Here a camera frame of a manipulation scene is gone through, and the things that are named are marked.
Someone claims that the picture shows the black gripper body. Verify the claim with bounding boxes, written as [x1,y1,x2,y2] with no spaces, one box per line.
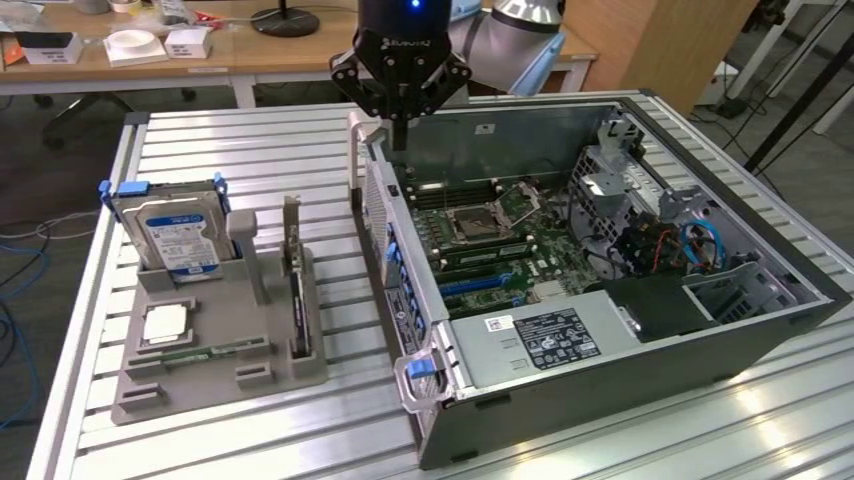
[352,0,455,121]

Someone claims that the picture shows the graphics card with metal bracket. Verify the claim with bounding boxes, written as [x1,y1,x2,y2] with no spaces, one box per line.
[282,194,316,362]

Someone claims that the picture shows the wooden desk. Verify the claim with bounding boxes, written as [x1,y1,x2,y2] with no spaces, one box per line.
[0,0,601,109]

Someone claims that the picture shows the black round lamp base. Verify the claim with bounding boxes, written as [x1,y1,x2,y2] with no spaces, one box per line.
[250,0,322,39]

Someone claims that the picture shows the black RAM slot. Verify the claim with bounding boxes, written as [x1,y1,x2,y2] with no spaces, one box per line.
[411,191,501,204]
[407,178,499,191]
[410,184,499,198]

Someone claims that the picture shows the metal socket cover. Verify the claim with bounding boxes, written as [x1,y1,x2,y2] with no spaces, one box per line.
[491,180,541,221]

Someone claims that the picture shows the small white box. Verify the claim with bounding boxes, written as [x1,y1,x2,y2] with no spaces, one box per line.
[163,27,215,60]

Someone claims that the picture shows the perforated metal disk bay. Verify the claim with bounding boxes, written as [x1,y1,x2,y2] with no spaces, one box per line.
[567,143,673,246]

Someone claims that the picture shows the clear plastic bag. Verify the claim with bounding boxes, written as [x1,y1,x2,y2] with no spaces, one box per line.
[147,0,202,26]

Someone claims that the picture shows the white square tape holder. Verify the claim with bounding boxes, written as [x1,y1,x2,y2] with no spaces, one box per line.
[102,28,171,69]

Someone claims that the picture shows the wooden cabinet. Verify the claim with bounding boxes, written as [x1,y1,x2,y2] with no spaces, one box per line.
[579,0,762,119]

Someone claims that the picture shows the green RAM stick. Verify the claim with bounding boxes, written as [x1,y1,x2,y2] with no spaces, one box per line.
[130,343,266,365]
[436,242,537,274]

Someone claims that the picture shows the green motherboard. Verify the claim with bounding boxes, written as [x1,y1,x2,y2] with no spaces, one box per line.
[392,164,606,321]

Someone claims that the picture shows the hard disk with blue carrier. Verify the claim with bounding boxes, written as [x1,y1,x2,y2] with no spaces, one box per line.
[98,172,232,284]

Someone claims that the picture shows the black power adapter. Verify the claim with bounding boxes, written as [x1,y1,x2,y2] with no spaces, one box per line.
[714,98,754,120]

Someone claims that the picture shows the black office chair base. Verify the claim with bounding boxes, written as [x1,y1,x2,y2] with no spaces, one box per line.
[32,88,202,151]

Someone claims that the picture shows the silver chipset heatsink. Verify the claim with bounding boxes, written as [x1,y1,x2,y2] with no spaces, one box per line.
[533,280,570,302]

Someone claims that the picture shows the white box with black lid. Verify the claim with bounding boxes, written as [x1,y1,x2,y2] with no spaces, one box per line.
[12,30,87,66]

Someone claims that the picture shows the grey parts rack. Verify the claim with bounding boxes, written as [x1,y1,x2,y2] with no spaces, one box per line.
[110,209,330,426]

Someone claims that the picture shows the loose white papers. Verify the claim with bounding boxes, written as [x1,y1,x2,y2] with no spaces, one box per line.
[0,4,48,34]

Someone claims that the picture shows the orange box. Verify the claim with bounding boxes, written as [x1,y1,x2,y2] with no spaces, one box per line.
[0,35,27,72]

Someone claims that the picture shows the grey power supply unit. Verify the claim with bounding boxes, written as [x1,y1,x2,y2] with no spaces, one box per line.
[447,292,647,390]

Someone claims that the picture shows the black slanted pole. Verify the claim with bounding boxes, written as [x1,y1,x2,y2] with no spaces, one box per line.
[741,27,854,174]

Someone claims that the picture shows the silver CPU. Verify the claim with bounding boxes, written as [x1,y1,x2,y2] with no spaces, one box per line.
[143,305,190,346]

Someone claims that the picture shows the grey metal disk bay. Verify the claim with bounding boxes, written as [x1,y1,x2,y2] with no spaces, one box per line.
[681,262,806,329]

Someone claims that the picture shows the open black PC case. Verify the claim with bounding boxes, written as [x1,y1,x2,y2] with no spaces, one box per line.
[346,97,854,471]

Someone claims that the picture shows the black cable bundle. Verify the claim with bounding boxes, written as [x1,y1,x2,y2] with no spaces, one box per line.
[610,219,679,279]

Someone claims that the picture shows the red wire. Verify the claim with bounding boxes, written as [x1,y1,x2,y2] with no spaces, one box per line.
[655,230,683,274]

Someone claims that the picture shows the white desk frame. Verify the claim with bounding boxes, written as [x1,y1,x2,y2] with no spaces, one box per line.
[723,0,854,136]

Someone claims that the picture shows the white cable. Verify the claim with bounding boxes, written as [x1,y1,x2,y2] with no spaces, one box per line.
[0,209,102,241]

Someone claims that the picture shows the blue wire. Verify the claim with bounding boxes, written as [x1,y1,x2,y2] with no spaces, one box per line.
[679,218,730,275]

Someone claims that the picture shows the blue cable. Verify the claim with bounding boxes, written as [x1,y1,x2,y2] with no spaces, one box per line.
[0,244,53,431]

